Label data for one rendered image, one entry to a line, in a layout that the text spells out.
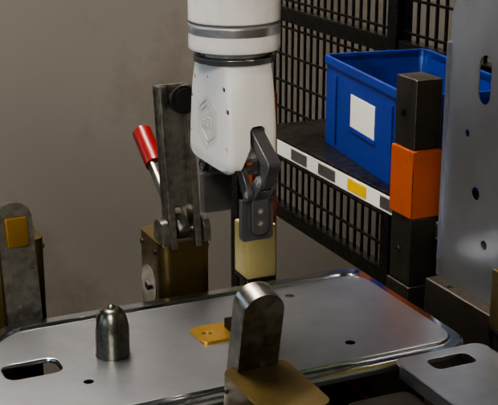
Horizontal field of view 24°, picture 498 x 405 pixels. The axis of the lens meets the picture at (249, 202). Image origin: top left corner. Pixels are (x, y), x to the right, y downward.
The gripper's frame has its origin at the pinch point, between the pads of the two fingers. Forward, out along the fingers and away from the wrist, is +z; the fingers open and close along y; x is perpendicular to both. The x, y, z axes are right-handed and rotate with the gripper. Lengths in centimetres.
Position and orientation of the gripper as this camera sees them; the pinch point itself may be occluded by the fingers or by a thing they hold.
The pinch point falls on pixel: (235, 214)
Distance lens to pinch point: 111.1
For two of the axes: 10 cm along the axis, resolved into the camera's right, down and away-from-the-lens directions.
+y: 4.2, 2.8, -8.7
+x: 9.1, -1.3, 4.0
